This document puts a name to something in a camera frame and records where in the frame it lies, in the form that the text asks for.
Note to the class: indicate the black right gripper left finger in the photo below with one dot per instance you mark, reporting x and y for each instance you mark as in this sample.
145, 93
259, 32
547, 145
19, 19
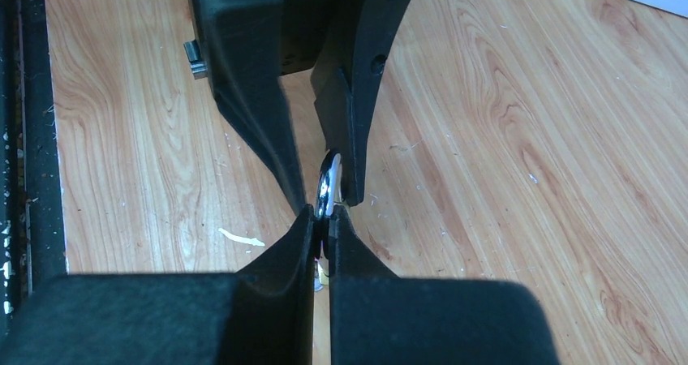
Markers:
261, 314

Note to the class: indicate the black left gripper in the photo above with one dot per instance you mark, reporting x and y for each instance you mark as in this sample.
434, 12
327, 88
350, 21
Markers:
246, 45

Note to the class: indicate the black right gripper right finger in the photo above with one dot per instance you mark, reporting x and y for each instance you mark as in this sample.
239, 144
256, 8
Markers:
378, 317

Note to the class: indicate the large brass padlock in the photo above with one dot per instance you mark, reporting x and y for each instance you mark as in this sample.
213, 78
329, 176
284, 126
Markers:
328, 195

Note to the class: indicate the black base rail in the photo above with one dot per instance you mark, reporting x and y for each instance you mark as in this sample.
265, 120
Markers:
33, 241

